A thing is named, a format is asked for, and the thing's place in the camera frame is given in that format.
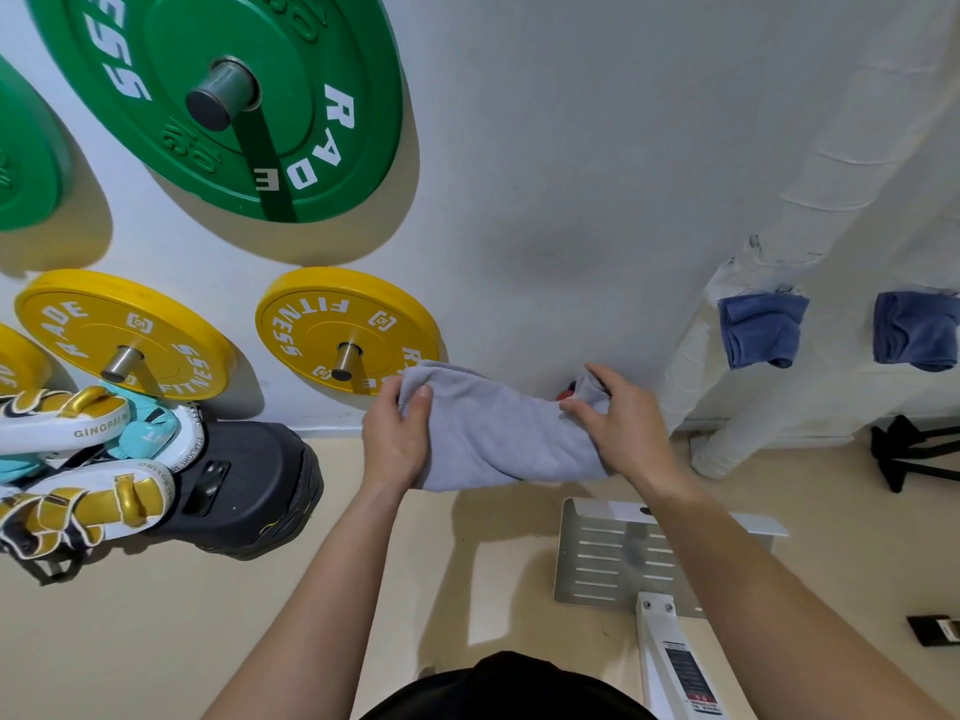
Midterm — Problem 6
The person's left hand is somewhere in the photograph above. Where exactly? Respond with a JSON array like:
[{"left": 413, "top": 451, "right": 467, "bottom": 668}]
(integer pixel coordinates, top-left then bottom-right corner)
[{"left": 361, "top": 376, "right": 435, "bottom": 495}]

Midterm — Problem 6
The person's right hand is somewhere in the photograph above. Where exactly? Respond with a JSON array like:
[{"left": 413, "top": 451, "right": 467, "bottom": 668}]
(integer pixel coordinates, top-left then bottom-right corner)
[{"left": 558, "top": 363, "right": 681, "bottom": 493}]

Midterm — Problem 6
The grey towel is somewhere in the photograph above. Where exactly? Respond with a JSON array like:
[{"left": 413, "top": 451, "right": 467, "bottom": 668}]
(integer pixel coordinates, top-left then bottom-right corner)
[{"left": 397, "top": 359, "right": 613, "bottom": 493}]

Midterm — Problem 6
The person's left forearm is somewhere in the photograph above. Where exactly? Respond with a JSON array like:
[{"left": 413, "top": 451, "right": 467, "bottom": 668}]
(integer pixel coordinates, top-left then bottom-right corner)
[{"left": 201, "top": 479, "right": 423, "bottom": 720}]

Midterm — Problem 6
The person's right forearm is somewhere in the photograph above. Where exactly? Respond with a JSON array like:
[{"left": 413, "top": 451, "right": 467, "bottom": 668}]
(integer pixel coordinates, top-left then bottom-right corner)
[{"left": 630, "top": 472, "right": 957, "bottom": 720}]

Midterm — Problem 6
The yellow weight plate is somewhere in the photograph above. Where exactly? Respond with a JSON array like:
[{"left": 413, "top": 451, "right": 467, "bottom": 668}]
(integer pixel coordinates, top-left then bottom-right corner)
[
  {"left": 14, "top": 269, "right": 238, "bottom": 403},
  {"left": 0, "top": 323, "right": 53, "bottom": 395},
  {"left": 255, "top": 266, "right": 444, "bottom": 398}
]

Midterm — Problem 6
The white slotted metal plate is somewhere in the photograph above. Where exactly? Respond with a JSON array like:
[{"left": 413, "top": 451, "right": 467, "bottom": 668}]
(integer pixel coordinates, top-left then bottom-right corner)
[{"left": 552, "top": 496, "right": 791, "bottom": 620}]

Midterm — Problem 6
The black round pad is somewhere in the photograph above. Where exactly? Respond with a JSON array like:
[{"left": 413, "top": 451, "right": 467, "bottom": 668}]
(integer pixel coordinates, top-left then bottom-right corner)
[{"left": 146, "top": 420, "right": 326, "bottom": 560}]

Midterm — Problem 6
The white wrapped pipe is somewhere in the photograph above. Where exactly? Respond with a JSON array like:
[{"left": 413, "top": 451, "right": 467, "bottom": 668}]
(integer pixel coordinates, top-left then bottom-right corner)
[
  {"left": 687, "top": 217, "right": 960, "bottom": 481},
  {"left": 658, "top": 0, "right": 960, "bottom": 437}
]

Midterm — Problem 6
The blue cloth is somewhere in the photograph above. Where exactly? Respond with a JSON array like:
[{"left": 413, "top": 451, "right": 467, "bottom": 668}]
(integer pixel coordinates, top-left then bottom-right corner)
[
  {"left": 717, "top": 291, "right": 811, "bottom": 370},
  {"left": 872, "top": 290, "right": 960, "bottom": 373}
]

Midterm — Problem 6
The white machine beam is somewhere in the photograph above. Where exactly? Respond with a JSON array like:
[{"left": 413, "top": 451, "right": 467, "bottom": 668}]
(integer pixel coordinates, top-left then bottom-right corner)
[{"left": 635, "top": 591, "right": 733, "bottom": 720}]

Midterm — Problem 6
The teal white focus pad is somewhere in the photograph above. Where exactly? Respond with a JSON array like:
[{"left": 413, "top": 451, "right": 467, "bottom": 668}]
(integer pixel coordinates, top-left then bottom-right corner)
[{"left": 97, "top": 381, "right": 208, "bottom": 475}]

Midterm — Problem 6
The person's black shirt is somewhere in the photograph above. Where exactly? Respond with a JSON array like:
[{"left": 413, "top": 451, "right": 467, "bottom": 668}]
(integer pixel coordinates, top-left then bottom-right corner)
[{"left": 359, "top": 650, "right": 659, "bottom": 720}]

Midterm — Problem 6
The white gold boxing mitt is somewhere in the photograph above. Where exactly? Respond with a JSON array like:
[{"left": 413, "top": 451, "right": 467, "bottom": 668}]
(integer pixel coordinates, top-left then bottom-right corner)
[
  {"left": 0, "top": 386, "right": 133, "bottom": 459},
  {"left": 0, "top": 457, "right": 178, "bottom": 586}
]

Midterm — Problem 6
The thick grey metal peg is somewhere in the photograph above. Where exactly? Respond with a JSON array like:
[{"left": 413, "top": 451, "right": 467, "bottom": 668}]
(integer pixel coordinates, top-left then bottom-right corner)
[{"left": 185, "top": 57, "right": 264, "bottom": 133}]

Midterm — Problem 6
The small black box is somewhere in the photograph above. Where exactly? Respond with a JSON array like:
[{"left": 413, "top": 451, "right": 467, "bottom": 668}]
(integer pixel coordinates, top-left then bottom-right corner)
[{"left": 905, "top": 612, "right": 960, "bottom": 649}]

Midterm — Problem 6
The large green weight plate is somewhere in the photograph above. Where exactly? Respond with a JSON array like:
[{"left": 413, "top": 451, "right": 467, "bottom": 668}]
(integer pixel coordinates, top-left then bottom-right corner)
[{"left": 22, "top": 0, "right": 405, "bottom": 225}]

